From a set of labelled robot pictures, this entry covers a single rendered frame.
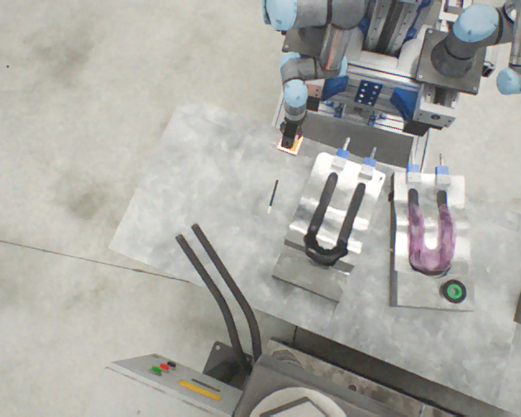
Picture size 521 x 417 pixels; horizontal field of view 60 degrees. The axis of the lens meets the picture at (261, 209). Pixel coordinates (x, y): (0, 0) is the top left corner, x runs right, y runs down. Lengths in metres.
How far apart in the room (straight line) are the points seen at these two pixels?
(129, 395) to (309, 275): 0.82
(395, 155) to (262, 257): 1.11
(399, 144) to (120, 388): 1.94
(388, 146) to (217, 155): 1.06
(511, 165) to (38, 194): 2.75
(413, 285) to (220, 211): 0.75
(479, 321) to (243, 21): 2.24
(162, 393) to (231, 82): 2.18
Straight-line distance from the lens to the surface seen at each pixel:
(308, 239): 1.64
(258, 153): 1.83
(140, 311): 2.61
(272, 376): 0.50
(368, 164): 1.74
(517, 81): 1.47
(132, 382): 1.08
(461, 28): 1.66
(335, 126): 2.55
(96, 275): 2.71
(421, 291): 1.67
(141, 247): 1.80
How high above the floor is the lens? 2.50
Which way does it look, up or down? 75 degrees down
